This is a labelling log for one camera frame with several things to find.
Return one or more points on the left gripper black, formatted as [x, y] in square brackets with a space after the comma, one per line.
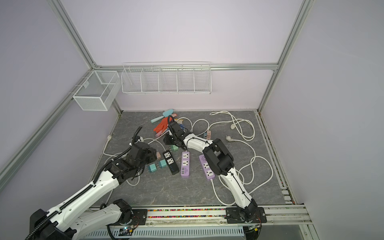
[152, 155]

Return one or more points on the white mesh basket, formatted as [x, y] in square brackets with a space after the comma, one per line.
[98, 91]

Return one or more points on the aluminium rail front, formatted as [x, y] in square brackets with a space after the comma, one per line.
[169, 216]

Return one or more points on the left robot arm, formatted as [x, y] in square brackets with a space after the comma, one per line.
[41, 227]

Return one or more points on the white wire basket wide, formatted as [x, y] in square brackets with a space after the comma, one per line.
[167, 78]

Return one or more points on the teal spatula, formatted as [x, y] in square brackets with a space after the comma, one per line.
[165, 114]

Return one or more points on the teal usb charger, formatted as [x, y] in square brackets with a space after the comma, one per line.
[152, 168]

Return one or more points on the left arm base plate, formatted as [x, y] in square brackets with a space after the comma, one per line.
[136, 217]

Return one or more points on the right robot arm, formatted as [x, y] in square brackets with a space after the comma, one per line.
[221, 163]

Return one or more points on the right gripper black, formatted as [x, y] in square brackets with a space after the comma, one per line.
[167, 141]

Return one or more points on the purple power strip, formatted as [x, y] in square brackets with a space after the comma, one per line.
[185, 166]
[206, 168]

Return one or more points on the red rubber glove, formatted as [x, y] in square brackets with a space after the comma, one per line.
[161, 127]

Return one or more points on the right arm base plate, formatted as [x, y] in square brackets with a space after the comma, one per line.
[237, 215]

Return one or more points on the green charger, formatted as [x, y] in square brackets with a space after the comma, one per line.
[163, 164]

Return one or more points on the black power strip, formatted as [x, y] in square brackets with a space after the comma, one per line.
[170, 160]

